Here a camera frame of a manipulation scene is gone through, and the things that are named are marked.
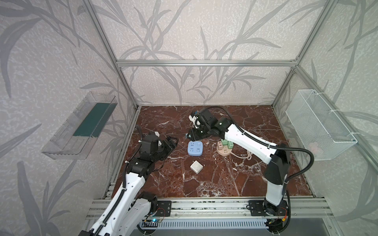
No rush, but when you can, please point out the white cube adapter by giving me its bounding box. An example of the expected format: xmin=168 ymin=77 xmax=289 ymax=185
xmin=190 ymin=161 xmax=203 ymax=174

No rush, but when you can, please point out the pink cube adapter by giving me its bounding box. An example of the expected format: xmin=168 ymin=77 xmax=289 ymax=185
xmin=217 ymin=141 xmax=223 ymax=150

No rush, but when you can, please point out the light green cube adapter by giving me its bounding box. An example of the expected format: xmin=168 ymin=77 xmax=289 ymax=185
xmin=227 ymin=141 xmax=234 ymax=149

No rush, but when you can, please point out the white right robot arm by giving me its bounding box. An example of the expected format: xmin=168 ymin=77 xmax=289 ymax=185
xmin=186 ymin=108 xmax=291 ymax=215

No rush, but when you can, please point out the blue square power strip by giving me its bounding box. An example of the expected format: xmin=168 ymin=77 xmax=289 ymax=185
xmin=187 ymin=141 xmax=203 ymax=156

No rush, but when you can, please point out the pink round power strip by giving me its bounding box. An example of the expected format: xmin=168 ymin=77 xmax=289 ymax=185
xmin=217 ymin=145 xmax=232 ymax=156

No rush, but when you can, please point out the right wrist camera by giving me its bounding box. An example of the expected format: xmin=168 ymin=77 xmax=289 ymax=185
xmin=189 ymin=108 xmax=218 ymax=129

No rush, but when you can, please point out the white cable of pink strip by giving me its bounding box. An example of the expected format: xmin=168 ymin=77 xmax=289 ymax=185
xmin=230 ymin=149 xmax=254 ymax=160

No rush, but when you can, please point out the clear plastic wall tray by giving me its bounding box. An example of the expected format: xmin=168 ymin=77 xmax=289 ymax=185
xmin=41 ymin=92 xmax=118 ymax=160

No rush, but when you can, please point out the white wire mesh basket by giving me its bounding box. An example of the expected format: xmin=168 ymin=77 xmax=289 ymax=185
xmin=286 ymin=89 xmax=357 ymax=161

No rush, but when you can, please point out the aluminium front rail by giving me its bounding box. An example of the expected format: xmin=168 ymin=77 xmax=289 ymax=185
xmin=85 ymin=197 xmax=334 ymax=220

